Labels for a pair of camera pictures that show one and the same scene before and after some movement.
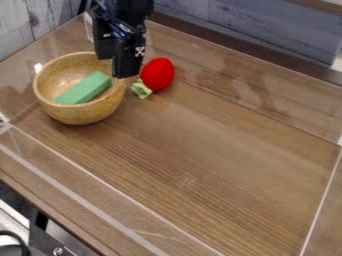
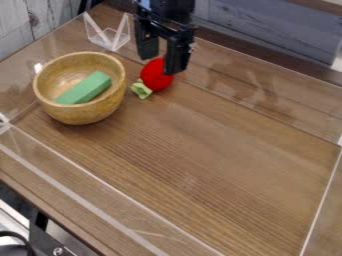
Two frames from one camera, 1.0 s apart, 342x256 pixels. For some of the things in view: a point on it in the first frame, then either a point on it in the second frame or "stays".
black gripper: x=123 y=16 -> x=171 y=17
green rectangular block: x=85 y=90 stays
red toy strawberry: x=156 y=77 stays
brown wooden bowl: x=57 y=74 stays
